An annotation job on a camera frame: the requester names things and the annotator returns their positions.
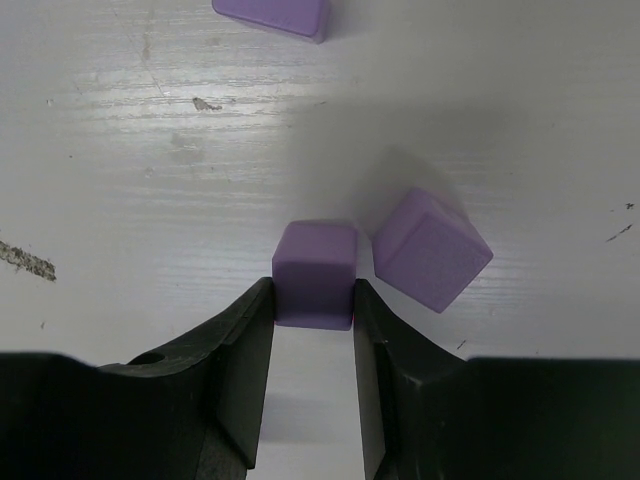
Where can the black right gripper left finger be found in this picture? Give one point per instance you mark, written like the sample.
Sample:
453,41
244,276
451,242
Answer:
189,409

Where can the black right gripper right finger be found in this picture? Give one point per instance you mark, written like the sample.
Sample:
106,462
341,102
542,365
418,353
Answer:
427,414

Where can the purple wood block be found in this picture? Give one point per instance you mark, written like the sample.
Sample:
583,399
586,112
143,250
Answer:
314,275
306,19
428,250

